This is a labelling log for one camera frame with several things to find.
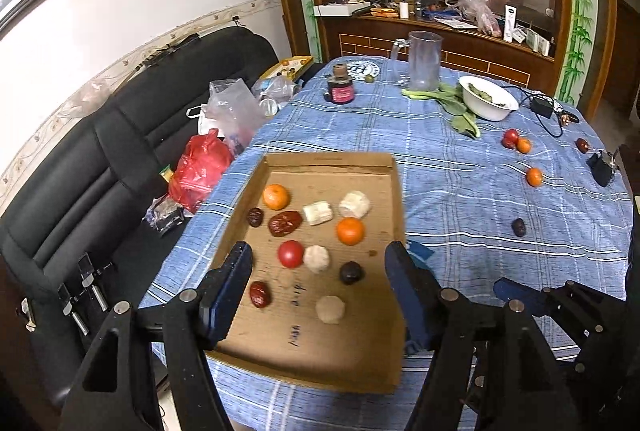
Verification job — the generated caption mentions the dark jar with red label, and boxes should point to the dark jar with red label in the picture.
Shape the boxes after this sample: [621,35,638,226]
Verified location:
[324,64,357,106]

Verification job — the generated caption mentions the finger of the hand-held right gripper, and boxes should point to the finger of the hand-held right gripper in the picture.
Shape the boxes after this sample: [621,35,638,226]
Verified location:
[567,346,628,394]
[492,277,626,347]

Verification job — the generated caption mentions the wooden cabinet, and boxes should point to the wooden cabinet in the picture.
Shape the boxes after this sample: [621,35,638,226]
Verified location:
[262,0,618,106]

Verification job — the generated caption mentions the black cable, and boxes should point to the black cable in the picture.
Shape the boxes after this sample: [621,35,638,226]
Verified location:
[515,88,576,139]

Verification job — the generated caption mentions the green bok choy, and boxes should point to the green bok choy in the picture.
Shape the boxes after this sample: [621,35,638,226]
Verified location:
[402,83,482,139]

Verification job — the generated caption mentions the clear plastic pitcher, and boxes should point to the clear plastic pitcher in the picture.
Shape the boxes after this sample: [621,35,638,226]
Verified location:
[389,31,445,92]

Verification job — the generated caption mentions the flat white box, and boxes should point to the flat white box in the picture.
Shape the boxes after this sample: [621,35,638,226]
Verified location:
[314,3,372,18]

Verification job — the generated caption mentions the dark snack packet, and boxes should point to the dark snack packet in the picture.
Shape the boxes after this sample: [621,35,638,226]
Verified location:
[145,193,193,237]

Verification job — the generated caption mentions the green leaves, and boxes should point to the green leaves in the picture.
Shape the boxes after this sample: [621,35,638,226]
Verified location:
[467,83,506,106]

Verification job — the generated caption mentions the yellow tray of small items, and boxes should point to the yellow tray of small items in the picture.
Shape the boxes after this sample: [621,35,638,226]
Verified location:
[260,55,316,79]

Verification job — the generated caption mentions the blue white card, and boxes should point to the blue white card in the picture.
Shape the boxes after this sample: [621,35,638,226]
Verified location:
[405,240,435,269]

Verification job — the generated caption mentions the shallow cardboard box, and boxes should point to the shallow cardboard box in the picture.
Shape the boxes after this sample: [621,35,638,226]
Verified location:
[210,152,407,394]

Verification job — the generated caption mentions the blue plaid tablecloth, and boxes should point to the blue plaid tablecloth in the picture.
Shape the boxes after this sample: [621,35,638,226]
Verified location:
[137,56,636,431]

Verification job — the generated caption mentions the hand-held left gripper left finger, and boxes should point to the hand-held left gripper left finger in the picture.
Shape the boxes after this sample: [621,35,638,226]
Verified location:
[57,241,253,431]

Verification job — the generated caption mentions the crumpled plastic bag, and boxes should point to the crumpled plastic bag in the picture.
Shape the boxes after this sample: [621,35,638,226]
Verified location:
[444,0,501,36]

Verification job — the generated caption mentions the red plastic bag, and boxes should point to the red plastic bag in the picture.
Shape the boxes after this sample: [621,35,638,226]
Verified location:
[168,129,236,214]

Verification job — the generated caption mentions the round blue white coaster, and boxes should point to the round blue white coaster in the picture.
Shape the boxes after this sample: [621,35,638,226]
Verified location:
[344,58,382,80]

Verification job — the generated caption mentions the black pouch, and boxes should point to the black pouch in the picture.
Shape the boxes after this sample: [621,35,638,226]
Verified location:
[586,150,621,188]

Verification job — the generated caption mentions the white bowl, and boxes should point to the white bowl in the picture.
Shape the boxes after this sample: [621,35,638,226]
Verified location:
[459,76,520,122]

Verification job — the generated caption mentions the tall white carton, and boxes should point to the tall white carton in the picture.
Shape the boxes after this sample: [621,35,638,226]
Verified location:
[502,5,518,42]

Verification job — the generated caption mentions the large wrinkled red date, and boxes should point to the large wrinkled red date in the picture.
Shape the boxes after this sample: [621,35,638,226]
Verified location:
[268,210,304,238]

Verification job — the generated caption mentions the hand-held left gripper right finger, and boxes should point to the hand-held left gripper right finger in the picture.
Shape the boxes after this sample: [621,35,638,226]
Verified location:
[384,241,578,431]

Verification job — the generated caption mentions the beige round cake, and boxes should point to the beige round cake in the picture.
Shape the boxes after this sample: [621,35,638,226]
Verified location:
[303,245,332,274]
[338,191,372,219]
[315,295,346,325]

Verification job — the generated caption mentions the black leather sofa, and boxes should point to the black leather sofa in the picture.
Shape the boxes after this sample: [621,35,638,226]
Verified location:
[0,28,321,412]

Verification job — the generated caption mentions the clear plastic bag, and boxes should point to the clear plastic bag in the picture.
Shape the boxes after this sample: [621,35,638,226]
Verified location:
[186,78,266,156]
[250,76,303,116]

